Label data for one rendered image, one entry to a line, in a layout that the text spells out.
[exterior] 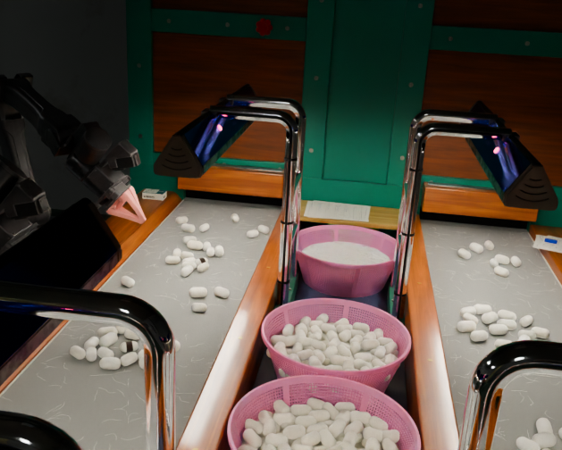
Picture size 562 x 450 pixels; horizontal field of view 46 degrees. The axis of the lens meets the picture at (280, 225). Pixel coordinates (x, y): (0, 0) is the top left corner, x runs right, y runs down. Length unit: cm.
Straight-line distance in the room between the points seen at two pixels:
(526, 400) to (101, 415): 66
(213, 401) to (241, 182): 94
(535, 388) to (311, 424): 39
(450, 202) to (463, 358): 68
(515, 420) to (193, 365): 52
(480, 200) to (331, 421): 96
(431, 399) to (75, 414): 53
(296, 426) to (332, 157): 101
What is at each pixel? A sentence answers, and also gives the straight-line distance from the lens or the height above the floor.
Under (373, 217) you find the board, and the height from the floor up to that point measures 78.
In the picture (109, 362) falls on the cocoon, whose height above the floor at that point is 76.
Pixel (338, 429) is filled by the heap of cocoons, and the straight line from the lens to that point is 101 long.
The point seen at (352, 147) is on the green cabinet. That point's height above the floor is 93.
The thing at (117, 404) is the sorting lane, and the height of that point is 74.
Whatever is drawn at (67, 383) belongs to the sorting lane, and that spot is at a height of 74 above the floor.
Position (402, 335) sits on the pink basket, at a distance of 124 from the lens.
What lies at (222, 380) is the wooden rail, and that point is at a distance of 105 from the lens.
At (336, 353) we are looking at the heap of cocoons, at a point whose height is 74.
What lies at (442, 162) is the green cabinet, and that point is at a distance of 187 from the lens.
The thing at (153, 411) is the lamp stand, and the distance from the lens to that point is 53.
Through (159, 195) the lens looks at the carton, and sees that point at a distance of 187.
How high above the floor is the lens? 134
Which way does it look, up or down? 20 degrees down
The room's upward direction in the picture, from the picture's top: 3 degrees clockwise
